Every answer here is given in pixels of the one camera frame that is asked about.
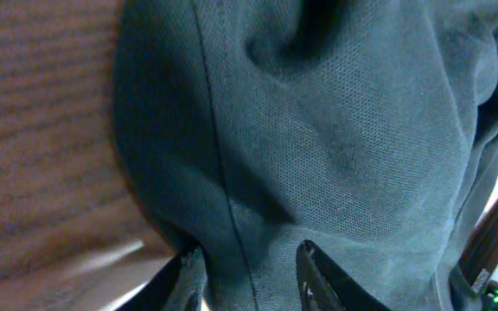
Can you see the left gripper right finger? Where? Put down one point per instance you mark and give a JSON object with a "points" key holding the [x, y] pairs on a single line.
{"points": [[324, 286]]}

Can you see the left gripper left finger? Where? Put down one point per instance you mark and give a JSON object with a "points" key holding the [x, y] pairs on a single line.
{"points": [[178, 286]]}

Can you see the black t-shirt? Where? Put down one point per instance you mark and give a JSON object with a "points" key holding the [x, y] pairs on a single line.
{"points": [[367, 127]]}

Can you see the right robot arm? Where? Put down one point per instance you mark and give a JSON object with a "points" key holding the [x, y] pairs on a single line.
{"points": [[474, 280]]}

